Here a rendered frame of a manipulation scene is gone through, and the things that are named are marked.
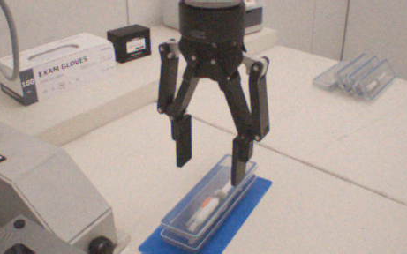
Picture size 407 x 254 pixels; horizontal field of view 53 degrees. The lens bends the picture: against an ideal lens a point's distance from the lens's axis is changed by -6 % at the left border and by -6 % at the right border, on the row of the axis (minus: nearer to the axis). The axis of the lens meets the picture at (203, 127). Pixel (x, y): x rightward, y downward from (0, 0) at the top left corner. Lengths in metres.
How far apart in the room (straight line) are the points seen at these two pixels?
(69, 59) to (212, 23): 0.50
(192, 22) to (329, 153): 0.41
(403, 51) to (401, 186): 1.90
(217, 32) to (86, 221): 0.25
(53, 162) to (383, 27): 2.41
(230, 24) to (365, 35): 2.22
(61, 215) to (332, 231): 0.42
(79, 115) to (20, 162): 0.51
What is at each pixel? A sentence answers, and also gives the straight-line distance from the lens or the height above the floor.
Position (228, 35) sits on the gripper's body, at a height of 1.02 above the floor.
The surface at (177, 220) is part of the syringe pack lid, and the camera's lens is 0.56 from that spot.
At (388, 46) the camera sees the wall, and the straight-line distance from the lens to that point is 2.63.
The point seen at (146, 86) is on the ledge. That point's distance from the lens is 0.91.
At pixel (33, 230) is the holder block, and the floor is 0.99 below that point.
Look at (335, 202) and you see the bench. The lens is 0.68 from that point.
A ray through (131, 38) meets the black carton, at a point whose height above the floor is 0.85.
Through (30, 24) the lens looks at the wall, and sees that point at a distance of 1.09.
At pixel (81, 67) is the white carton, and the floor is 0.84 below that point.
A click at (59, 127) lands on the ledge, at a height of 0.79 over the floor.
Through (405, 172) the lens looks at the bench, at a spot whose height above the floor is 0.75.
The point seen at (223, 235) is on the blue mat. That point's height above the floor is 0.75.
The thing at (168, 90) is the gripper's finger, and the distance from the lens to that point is 0.56.
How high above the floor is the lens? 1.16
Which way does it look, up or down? 30 degrees down
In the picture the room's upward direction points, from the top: straight up
